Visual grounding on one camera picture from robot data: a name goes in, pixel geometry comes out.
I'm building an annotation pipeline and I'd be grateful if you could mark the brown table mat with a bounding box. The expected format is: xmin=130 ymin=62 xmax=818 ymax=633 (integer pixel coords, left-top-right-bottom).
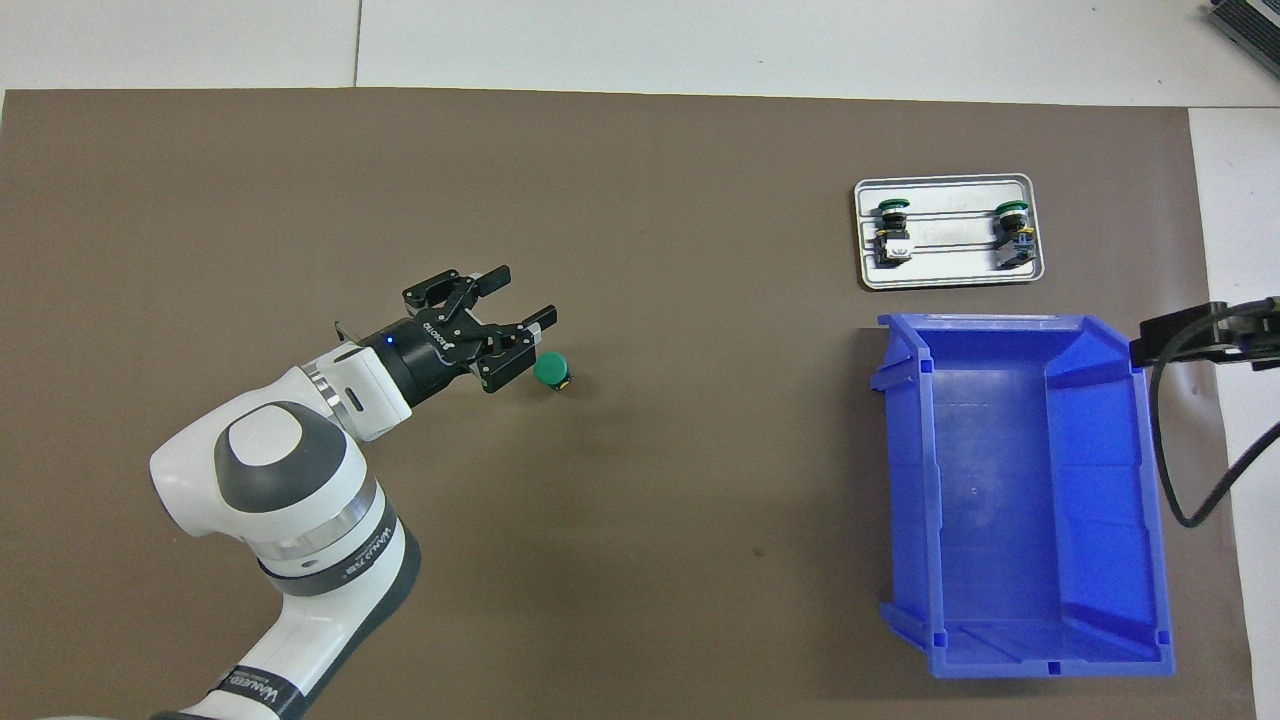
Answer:
xmin=0 ymin=88 xmax=1258 ymax=720

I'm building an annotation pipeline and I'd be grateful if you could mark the grey ribbed device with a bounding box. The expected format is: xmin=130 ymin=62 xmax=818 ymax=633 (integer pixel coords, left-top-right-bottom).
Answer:
xmin=1205 ymin=0 xmax=1280 ymax=69

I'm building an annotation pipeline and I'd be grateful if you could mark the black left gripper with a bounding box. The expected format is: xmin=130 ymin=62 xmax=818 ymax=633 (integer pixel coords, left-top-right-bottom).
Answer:
xmin=383 ymin=265 xmax=558 ymax=406

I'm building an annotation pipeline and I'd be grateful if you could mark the grey metal tray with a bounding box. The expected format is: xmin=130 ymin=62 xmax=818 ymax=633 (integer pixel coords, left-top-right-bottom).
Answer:
xmin=854 ymin=174 xmax=1045 ymax=292

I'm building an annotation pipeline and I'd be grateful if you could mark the blue plastic storage bin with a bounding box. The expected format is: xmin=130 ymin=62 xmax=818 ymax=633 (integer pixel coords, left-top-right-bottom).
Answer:
xmin=870 ymin=313 xmax=1176 ymax=681

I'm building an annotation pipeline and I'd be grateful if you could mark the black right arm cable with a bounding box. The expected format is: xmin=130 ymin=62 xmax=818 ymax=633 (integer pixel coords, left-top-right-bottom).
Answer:
xmin=1148 ymin=298 xmax=1280 ymax=529

